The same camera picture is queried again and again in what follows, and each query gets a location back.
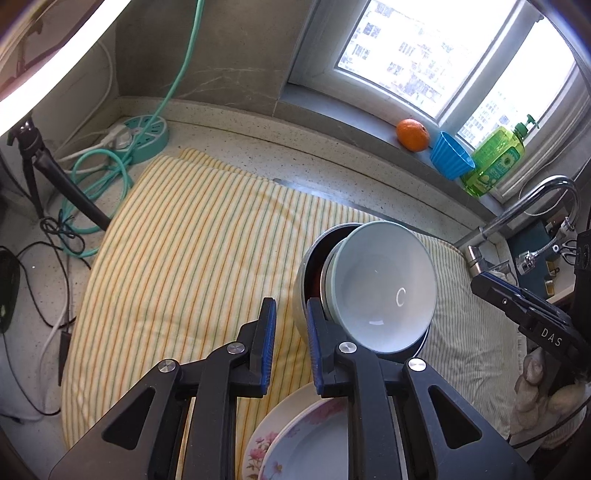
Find black cables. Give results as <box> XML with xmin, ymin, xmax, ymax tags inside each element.
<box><xmin>14</xmin><ymin>215</ymin><xmax>93</xmax><ymax>333</ymax></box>

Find chrome faucet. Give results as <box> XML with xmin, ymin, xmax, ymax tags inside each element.
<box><xmin>452</xmin><ymin>175</ymin><xmax>580</xmax><ymax>278</ymax></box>

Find small red bowl steel inside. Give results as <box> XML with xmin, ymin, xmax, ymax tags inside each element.
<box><xmin>307</xmin><ymin>231</ymin><xmax>352</xmax><ymax>301</ymax></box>

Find yellow striped towel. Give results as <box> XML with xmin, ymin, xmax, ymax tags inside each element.
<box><xmin>60</xmin><ymin>148</ymin><xmax>525</xmax><ymax>480</ymax></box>

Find person's right hand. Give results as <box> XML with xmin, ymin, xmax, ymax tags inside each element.
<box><xmin>513</xmin><ymin>346</ymin><xmax>591</xmax><ymax>450</ymax></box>

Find blue ribbed cup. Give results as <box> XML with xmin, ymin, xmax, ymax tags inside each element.
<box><xmin>430</xmin><ymin>131</ymin><xmax>476</xmax><ymax>181</ymax></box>

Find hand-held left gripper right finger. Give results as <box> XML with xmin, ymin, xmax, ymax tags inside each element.
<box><xmin>305</xmin><ymin>296</ymin><xmax>529</xmax><ymax>480</ymax></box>

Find green dish soap bottle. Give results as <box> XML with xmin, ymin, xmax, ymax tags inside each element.
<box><xmin>460</xmin><ymin>114</ymin><xmax>540</xmax><ymax>198</ymax></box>

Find small white bowl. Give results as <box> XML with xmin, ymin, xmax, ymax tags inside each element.
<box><xmin>329</xmin><ymin>220</ymin><xmax>437</xmax><ymax>354</ymax></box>

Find grey window sill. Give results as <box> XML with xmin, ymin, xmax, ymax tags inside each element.
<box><xmin>274</xmin><ymin>85</ymin><xmax>509</xmax><ymax>204</ymax></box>

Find teal power cord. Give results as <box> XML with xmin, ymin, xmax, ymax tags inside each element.
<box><xmin>58</xmin><ymin>0</ymin><xmax>206</xmax><ymax>259</ymax></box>

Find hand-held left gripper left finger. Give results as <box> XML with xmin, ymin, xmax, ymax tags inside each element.
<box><xmin>48</xmin><ymin>296</ymin><xmax>278</xmax><ymax>480</ymax></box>

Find plate small pink flowers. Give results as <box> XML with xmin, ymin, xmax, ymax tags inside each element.
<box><xmin>242</xmin><ymin>383</ymin><xmax>324</xmax><ymax>480</ymax></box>

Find black oval device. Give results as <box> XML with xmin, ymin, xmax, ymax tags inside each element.
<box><xmin>0</xmin><ymin>247</ymin><xmax>21</xmax><ymax>333</ymax></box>

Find white plug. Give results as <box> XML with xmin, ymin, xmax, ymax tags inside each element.
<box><xmin>99</xmin><ymin>124</ymin><xmax>136</xmax><ymax>151</ymax></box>

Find dark teal utensil holder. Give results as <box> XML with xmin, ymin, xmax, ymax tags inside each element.
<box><xmin>508</xmin><ymin>219</ymin><xmax>578</xmax><ymax>296</ymax></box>

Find plate large pink flowers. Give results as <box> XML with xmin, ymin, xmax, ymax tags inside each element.
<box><xmin>259</xmin><ymin>399</ymin><xmax>354</xmax><ymax>480</ymax></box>

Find white cable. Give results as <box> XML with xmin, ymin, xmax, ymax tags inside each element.
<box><xmin>0</xmin><ymin>318</ymin><xmax>70</xmax><ymax>422</ymax></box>

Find metal sprayer hose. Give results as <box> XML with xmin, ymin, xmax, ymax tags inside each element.
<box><xmin>515</xmin><ymin>217</ymin><xmax>578</xmax><ymax>275</ymax></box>

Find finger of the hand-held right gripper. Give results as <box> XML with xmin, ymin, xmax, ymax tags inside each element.
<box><xmin>471</xmin><ymin>271</ymin><xmax>583</xmax><ymax>370</ymax></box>
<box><xmin>501</xmin><ymin>281</ymin><xmax>575</xmax><ymax>330</ymax></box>

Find window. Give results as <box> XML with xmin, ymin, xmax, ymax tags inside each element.
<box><xmin>286</xmin><ymin>0</ymin><xmax>591</xmax><ymax>204</ymax></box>

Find round teal power strip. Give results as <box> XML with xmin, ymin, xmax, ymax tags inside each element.
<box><xmin>124</xmin><ymin>115</ymin><xmax>171</xmax><ymax>164</ymax></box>

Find scissors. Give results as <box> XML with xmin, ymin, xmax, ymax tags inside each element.
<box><xmin>556</xmin><ymin>239</ymin><xmax>581</xmax><ymax>265</ymax></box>

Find large steel bowl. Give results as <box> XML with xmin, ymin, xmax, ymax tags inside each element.
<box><xmin>293</xmin><ymin>223</ymin><xmax>432</xmax><ymax>365</ymax></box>

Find orange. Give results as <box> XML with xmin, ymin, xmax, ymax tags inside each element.
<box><xmin>396</xmin><ymin>119</ymin><xmax>430</xmax><ymax>152</ymax></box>

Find ring light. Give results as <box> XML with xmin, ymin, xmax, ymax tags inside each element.
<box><xmin>0</xmin><ymin>0</ymin><xmax>134</xmax><ymax>137</ymax></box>

